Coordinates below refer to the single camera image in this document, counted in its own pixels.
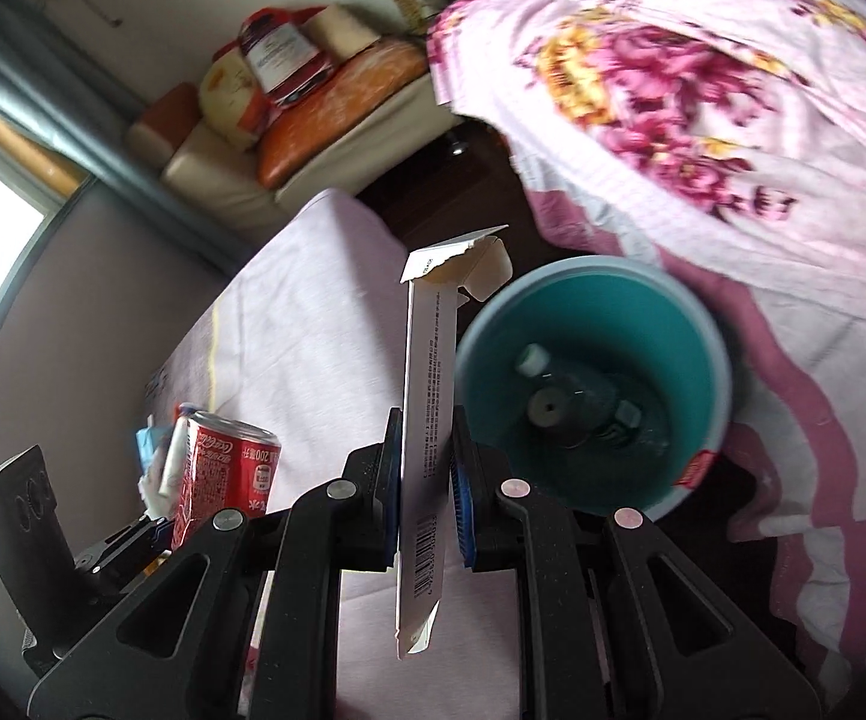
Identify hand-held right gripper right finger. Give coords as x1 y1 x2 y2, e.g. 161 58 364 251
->
449 405 824 720

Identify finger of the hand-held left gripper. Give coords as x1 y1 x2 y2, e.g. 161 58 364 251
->
76 516 175 595

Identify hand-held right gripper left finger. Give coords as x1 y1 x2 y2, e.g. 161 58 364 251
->
23 405 407 720

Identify white carton box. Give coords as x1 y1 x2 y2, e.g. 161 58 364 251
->
395 223 516 661

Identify red soda can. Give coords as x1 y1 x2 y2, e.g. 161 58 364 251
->
170 409 284 552

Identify teal plastic bin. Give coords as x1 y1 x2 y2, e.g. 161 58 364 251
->
454 255 735 522

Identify clear plastic bottle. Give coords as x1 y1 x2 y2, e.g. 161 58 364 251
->
515 343 674 458

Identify blue and white packet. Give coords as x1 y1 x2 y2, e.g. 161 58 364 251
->
134 426 179 482

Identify white tube wrapper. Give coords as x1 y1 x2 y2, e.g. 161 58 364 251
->
158 416 195 502

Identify cream leather armchair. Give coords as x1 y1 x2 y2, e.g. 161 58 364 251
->
125 37 449 241

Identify orange seat cushion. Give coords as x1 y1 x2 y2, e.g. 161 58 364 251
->
256 37 430 188

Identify cream plastic bag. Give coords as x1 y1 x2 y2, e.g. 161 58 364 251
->
199 45 269 155

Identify grey pipe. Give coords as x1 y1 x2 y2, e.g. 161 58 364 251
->
0 15 250 271

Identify red gift bag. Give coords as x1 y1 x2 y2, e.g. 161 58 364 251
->
238 6 340 110

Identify beige paper bag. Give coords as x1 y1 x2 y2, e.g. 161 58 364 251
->
301 4 381 65

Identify floral pink bed sheet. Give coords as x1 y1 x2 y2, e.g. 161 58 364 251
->
425 0 866 421

